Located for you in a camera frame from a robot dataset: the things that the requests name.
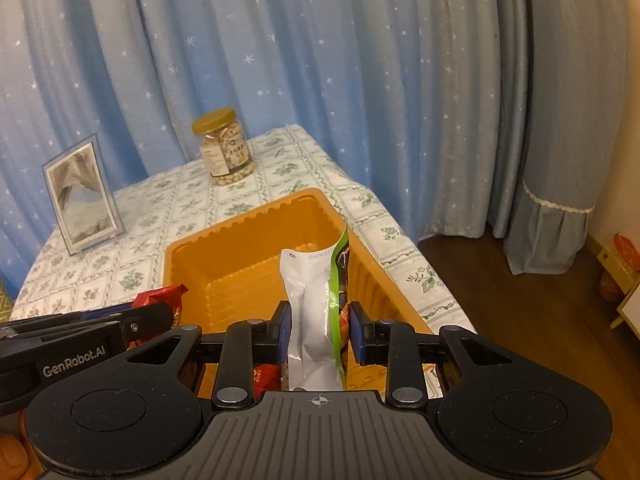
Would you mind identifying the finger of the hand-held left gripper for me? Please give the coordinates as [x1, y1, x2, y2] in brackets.
[0, 306, 134, 334]
[120, 301, 175, 349]

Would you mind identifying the nut jar with gold lid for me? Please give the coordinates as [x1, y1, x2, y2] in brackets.
[192, 107, 257, 187]

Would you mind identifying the white green snack packet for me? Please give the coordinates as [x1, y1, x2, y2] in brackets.
[279, 219, 352, 394]

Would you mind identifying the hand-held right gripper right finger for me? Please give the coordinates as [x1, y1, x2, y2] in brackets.
[348, 301, 523, 409]

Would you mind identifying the blue star curtain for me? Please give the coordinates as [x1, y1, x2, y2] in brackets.
[127, 0, 531, 241]
[0, 0, 151, 281]

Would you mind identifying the sand art picture frame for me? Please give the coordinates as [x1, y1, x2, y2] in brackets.
[41, 132, 126, 257]

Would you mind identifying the yellow cardboard box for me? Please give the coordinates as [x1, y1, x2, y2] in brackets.
[596, 244, 640, 303]

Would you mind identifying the person's left hand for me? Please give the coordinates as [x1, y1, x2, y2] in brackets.
[0, 410, 32, 480]

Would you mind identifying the boxy red candy packet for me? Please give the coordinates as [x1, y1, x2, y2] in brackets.
[252, 364, 283, 398]

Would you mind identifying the red mesh bag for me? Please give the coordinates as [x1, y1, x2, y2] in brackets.
[613, 233, 640, 262]

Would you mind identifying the white wooden furniture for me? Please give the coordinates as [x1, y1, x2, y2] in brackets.
[610, 280, 640, 332]

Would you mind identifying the grey curtain with lace trim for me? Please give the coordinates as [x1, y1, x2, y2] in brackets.
[495, 0, 632, 277]

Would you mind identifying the orange plastic tray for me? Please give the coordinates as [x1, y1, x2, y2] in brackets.
[162, 187, 437, 402]

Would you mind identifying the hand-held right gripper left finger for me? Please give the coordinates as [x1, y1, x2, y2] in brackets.
[115, 301, 293, 411]

